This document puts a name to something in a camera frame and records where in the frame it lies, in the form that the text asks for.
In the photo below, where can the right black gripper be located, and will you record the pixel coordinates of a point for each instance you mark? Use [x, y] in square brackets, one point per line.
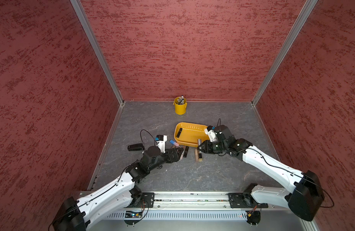
[207, 147]

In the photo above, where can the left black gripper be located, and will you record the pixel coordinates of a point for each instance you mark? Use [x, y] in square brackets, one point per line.
[176, 158]

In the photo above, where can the black lipstick tube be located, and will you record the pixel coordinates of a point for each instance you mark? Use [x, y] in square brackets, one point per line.
[179, 132]
[186, 150]

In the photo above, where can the yellow plastic storage box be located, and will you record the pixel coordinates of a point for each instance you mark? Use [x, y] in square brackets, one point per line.
[190, 134]

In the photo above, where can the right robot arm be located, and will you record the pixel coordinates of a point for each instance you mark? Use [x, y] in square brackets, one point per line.
[301, 192]

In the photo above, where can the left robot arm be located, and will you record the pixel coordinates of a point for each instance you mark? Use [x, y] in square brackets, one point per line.
[85, 212]

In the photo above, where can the tan lipstick tube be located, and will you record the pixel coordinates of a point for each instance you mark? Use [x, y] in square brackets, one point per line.
[196, 155]

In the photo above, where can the pink lip gloss tube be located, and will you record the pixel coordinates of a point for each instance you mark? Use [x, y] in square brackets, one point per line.
[182, 154]

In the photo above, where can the blue pink lip gloss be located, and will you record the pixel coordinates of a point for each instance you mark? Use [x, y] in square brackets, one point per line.
[174, 143]

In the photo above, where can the black flat remote device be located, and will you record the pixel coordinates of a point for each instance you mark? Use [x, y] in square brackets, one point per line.
[136, 147]

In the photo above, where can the yellow pen cup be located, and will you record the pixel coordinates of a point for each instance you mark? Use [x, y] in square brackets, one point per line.
[180, 109]

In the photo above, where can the pens in yellow cup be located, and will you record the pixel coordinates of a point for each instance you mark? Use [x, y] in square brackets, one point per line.
[180, 100]

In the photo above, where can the left controller board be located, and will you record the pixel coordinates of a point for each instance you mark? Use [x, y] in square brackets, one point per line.
[132, 217]

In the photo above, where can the right controller connector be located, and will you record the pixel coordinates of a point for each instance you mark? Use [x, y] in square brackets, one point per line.
[253, 217]

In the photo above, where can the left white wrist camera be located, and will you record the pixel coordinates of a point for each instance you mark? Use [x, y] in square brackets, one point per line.
[161, 140]

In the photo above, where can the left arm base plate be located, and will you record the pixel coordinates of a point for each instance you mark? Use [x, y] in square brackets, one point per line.
[143, 199]

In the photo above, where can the aluminium front rail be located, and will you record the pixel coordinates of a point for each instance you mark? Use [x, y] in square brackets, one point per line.
[174, 200]

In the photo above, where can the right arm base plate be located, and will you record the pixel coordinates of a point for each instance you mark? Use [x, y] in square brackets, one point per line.
[245, 201]

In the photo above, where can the right aluminium corner post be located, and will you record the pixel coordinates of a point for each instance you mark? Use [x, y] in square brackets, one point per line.
[288, 42]

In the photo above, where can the aluminium corner post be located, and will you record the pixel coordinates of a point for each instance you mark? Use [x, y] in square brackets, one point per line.
[81, 15]
[288, 42]

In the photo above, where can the left aluminium corner post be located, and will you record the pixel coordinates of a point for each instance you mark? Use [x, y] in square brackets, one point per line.
[81, 15]

